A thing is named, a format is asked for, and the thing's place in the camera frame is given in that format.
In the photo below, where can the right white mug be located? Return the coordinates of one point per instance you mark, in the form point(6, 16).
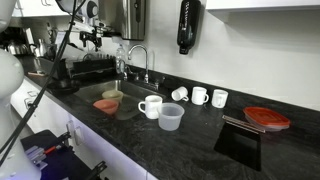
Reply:
point(219, 98)

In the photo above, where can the black soap dispenser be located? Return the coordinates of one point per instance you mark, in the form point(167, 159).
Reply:
point(188, 24)

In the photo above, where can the middle white mug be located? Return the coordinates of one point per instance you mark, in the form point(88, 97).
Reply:
point(199, 95)

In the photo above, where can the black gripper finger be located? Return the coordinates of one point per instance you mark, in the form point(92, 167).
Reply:
point(84, 42)
point(98, 44)

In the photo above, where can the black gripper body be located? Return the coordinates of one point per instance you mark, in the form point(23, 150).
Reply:
point(89, 36)

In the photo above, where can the white mug near sink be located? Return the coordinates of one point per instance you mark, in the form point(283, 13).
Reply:
point(150, 105)

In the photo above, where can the steel paper towel dispenser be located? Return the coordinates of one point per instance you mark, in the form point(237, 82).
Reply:
point(123, 18)

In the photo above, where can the black dish rack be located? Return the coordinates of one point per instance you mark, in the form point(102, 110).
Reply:
point(77, 65)

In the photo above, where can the black cart with tools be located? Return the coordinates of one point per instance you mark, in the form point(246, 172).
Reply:
point(57, 160)

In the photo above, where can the clear plastic bottle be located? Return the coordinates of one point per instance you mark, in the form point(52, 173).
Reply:
point(120, 59)

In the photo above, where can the tipped white mug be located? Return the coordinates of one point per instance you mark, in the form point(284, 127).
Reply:
point(180, 93)

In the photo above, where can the stainless steel sink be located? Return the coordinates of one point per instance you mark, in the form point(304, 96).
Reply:
point(126, 93)

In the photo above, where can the beige bowl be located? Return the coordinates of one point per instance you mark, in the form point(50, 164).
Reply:
point(113, 95)

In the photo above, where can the white upper cabinet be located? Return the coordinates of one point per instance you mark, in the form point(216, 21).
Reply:
point(225, 10)

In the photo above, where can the translucent plastic measuring cup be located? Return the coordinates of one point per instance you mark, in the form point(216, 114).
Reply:
point(170, 115)

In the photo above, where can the black cutting board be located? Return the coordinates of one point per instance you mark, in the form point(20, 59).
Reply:
point(241, 142)

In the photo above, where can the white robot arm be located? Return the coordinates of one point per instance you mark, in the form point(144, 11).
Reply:
point(90, 28)

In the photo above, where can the pink bowl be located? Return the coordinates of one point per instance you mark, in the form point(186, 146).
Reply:
point(108, 106)

